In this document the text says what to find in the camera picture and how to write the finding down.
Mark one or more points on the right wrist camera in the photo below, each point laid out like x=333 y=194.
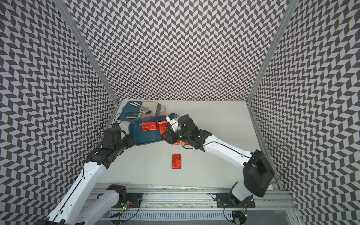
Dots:
x=172 y=119

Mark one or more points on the white handled spoon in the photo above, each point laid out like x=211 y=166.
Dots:
x=141 y=106
x=131 y=103

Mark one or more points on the aluminium front rail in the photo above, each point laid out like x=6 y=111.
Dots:
x=205 y=198

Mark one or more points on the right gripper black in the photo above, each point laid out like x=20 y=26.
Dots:
x=170 y=139

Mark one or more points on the teal flat tray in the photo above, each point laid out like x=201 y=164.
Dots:
x=126 y=109

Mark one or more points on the teal storage box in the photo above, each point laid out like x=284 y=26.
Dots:
x=145 y=137

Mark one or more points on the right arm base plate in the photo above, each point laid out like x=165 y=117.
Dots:
x=225 y=200

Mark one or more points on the pink plastic cup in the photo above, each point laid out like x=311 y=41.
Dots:
x=161 y=110

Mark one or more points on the black spoon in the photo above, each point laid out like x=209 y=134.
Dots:
x=140 y=113

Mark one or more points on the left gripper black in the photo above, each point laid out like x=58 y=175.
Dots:
x=128 y=138

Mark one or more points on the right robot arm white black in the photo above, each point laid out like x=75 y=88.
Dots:
x=255 y=167

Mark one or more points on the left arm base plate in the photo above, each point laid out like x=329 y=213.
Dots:
x=134 y=200

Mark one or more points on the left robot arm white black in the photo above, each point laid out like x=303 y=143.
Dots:
x=70 y=210

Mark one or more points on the beige cloth napkin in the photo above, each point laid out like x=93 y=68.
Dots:
x=152 y=106

